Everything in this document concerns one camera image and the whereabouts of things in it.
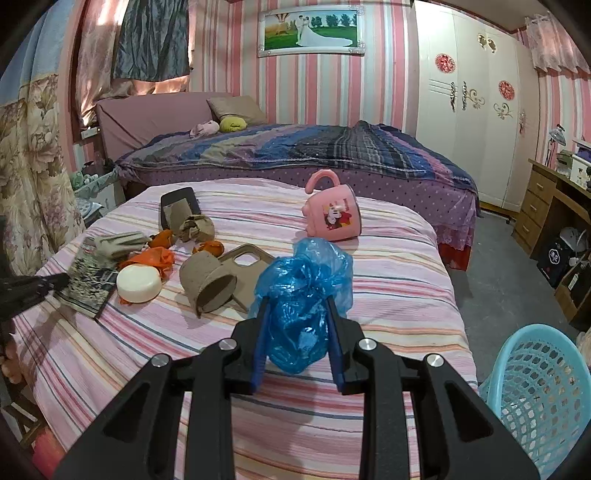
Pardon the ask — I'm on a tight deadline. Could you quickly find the orange plastic wrapper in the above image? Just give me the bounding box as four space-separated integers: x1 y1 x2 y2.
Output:
118 247 174 304

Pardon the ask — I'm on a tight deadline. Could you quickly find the blue plastic bag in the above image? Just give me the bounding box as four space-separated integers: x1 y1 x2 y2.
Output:
249 238 353 375

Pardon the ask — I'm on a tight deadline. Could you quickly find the brown cardboard tube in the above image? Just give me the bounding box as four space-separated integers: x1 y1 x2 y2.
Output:
179 251 238 317

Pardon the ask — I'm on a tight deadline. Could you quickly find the floral curtain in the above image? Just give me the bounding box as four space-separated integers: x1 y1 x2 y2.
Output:
1 74 84 275

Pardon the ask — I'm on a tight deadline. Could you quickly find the beige phone case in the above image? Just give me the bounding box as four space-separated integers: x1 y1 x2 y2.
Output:
219 244 274 312

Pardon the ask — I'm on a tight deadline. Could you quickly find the pink striped bedsheet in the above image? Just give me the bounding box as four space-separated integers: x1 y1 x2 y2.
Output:
11 178 479 480

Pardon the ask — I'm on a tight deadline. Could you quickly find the light blue plastic basket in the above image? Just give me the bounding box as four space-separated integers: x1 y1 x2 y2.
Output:
479 324 590 479

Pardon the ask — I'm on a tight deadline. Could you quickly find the pink cartoon mug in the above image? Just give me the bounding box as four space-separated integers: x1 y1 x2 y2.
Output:
301 169 362 242

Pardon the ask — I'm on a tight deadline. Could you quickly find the black phone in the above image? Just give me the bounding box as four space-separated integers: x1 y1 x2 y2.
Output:
159 187 201 232

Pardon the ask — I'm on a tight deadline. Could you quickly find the pink headboard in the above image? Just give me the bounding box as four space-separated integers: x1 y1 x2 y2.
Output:
95 92 230 160

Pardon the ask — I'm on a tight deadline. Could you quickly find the purple plaid blanket bed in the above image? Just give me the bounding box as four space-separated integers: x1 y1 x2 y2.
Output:
114 121 480 270

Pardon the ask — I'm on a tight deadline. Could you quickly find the pink plush toy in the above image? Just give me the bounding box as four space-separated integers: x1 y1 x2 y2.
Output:
189 120 221 138

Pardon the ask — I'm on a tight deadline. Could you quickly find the yellow plush toy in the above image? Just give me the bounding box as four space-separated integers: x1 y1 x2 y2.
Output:
219 115 247 133

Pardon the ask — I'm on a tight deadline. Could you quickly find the wooden desk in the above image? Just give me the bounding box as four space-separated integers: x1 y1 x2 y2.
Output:
512 160 590 331

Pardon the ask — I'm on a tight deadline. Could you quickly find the brown pillow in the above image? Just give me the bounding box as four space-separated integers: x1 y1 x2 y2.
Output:
207 96 267 125

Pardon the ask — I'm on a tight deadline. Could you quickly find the grey window curtain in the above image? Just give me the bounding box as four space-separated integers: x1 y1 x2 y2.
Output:
112 0 190 82

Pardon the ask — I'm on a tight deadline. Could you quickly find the white wardrobe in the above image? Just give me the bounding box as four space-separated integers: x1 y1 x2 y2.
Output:
414 2 539 211

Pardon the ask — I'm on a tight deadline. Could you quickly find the framed wedding picture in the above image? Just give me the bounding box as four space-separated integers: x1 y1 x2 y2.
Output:
257 5 366 57

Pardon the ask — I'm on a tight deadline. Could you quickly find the pink valance curtain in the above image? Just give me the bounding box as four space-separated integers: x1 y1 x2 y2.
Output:
526 12 590 74

